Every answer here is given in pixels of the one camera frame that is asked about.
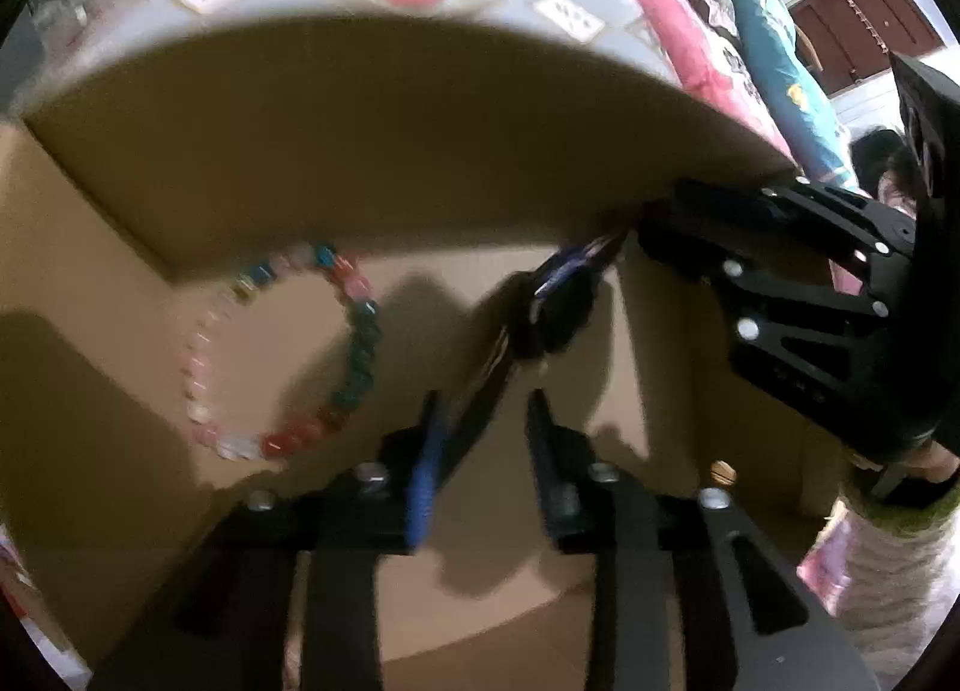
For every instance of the brown cardboard box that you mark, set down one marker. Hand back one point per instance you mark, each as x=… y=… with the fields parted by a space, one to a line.
x=375 y=159

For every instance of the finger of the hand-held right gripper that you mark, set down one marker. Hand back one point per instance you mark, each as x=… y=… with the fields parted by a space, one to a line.
x=810 y=211
x=795 y=353

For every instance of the dark purple wrist watch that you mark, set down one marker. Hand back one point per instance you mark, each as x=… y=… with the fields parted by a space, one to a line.
x=559 y=301

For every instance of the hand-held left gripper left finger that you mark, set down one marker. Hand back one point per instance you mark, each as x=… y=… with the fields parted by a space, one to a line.
x=424 y=488

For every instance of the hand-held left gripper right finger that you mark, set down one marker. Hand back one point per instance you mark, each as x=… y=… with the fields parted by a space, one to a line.
x=556 y=492

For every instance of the person's right forearm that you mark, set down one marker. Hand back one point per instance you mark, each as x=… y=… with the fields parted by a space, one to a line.
x=892 y=586

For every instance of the pink floral blanket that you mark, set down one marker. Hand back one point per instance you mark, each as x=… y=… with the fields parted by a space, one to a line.
x=675 y=24

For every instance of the brown wooden door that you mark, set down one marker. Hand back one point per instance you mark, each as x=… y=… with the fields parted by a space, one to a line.
x=862 y=16

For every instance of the teal pillow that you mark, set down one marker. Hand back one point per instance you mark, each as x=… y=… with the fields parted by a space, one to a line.
x=772 y=54

